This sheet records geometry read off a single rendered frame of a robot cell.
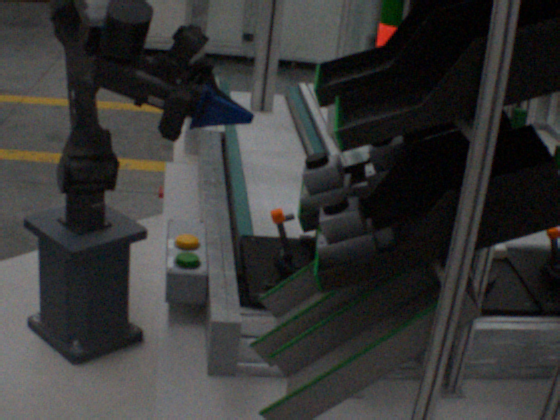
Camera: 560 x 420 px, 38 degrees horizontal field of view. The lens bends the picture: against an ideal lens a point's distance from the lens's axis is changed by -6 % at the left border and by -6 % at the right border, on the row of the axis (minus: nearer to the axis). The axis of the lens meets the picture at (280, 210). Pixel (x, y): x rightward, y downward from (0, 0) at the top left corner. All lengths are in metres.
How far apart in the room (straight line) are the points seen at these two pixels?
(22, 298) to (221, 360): 0.40
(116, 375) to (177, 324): 0.19
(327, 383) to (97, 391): 0.44
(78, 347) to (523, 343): 0.72
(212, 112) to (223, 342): 0.40
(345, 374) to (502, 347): 0.50
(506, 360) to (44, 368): 0.75
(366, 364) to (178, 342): 0.52
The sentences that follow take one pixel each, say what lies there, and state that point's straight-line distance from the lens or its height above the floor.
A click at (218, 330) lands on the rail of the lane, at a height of 0.94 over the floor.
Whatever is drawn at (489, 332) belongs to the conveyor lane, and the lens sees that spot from 1.41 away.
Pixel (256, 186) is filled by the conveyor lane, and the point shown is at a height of 0.92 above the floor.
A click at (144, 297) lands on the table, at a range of 1.55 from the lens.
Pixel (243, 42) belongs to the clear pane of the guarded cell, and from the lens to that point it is 2.68.
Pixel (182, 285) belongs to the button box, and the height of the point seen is 0.94.
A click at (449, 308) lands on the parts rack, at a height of 1.20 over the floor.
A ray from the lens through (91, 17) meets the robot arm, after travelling 1.13.
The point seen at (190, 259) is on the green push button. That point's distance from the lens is 1.45.
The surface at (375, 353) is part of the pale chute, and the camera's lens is 0.97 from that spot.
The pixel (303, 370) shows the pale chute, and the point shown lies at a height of 1.01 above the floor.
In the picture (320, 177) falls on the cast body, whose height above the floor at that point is 1.25.
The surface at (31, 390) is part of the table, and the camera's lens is 1.31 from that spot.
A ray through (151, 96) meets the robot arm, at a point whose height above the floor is 1.33.
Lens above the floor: 1.63
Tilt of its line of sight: 23 degrees down
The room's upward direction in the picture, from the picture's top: 7 degrees clockwise
